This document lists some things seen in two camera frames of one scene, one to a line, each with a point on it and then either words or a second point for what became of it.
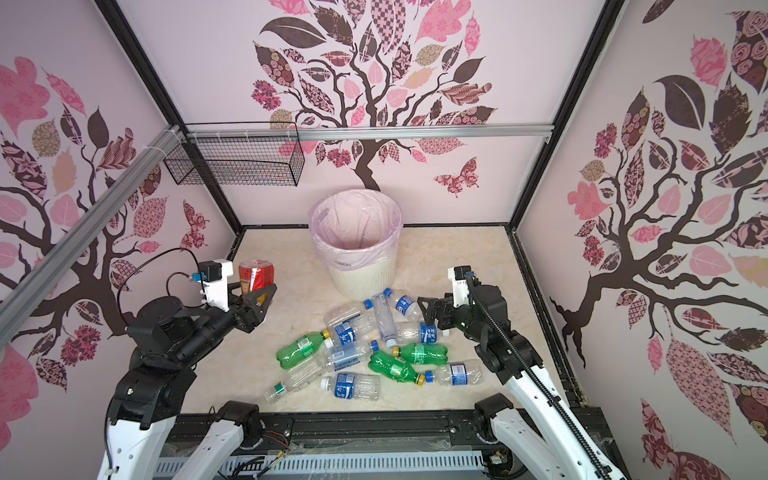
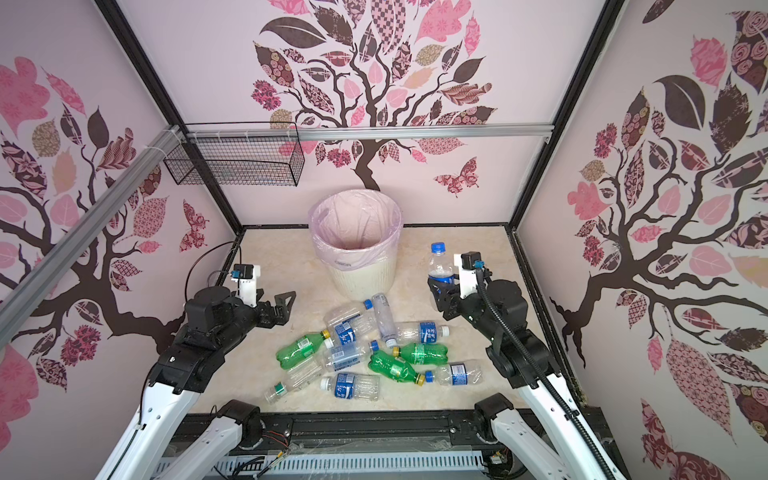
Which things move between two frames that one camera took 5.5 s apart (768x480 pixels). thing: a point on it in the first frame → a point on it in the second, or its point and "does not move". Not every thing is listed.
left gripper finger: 260,301 → 283,306
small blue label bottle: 408,308 → 440,269
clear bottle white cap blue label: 418,332 does not move
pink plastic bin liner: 357,228 does not move
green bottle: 422,353 does not move
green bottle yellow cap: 291,355 does not move
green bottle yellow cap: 388,366 does not move
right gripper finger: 428,311 → 443,295
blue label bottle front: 351,386 does not move
